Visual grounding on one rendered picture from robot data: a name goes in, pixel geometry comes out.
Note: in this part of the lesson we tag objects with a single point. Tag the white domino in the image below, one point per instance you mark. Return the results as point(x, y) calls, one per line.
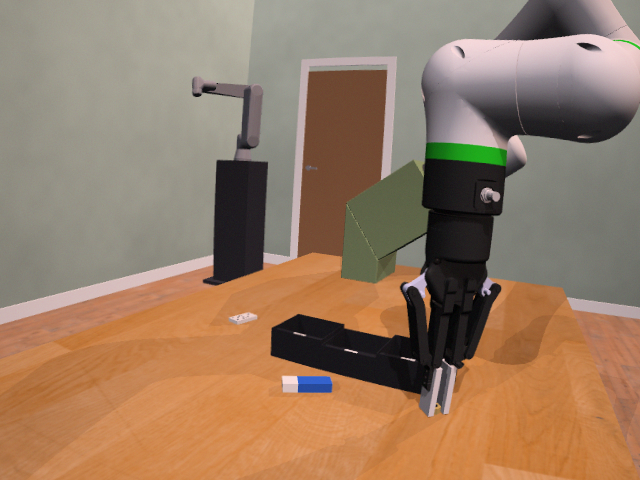
point(242, 318)

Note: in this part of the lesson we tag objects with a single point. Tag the blue and white eraser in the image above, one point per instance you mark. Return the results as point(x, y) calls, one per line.
point(306, 384)

